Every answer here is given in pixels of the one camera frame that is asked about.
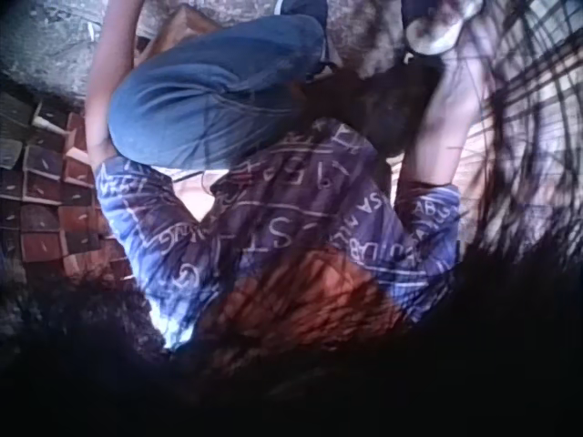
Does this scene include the person's legs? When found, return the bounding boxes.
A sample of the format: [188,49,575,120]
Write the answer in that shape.
[107,0,485,170]

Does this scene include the wooden box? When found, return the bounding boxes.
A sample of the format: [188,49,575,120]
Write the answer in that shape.
[132,5,211,69]

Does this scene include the stack of wooden blocks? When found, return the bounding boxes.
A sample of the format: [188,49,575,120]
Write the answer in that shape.
[0,93,134,286]

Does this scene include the woven bamboo basket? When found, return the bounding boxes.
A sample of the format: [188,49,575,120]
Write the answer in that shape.
[459,0,583,260]

